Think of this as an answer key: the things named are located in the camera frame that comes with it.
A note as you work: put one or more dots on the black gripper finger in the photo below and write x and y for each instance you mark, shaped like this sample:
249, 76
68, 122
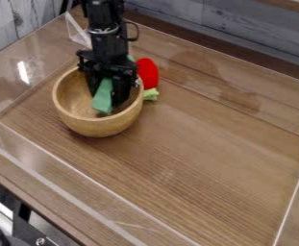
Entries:
93, 78
120, 92

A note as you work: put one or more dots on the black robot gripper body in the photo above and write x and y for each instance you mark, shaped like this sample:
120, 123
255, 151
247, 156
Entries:
107, 55

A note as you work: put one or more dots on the green rectangular block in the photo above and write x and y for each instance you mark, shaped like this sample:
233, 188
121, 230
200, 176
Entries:
101, 100

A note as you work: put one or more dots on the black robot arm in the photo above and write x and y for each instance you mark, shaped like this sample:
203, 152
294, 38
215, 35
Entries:
104, 14

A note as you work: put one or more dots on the red plush strawberry toy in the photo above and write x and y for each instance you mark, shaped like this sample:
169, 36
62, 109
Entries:
148, 74

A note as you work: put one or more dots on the clear acrylic tray wall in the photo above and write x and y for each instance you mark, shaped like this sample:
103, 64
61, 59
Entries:
81, 207

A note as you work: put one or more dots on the black table clamp mount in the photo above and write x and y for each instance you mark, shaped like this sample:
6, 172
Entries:
24, 231

